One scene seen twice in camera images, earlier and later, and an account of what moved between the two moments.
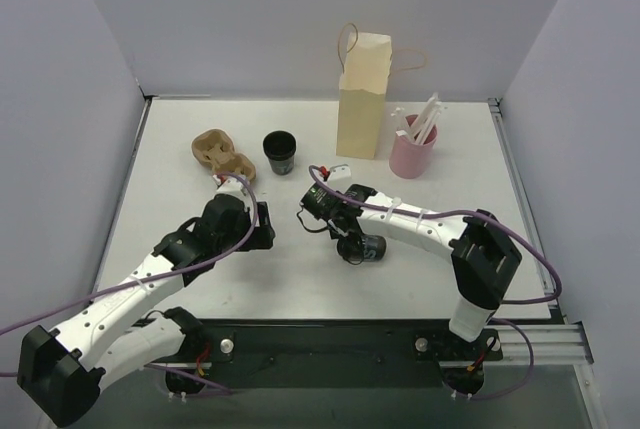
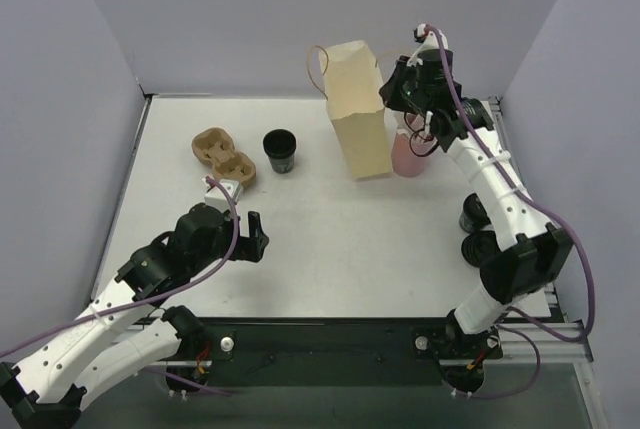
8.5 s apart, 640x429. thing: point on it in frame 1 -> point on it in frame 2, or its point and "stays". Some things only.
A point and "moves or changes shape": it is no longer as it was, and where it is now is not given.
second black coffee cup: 280,148 stays
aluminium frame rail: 554,342 stays
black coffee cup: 374,247 -> 474,216
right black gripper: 347,242 -> 397,87
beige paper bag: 362,94 moves or changes shape
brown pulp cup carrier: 216,148 stays
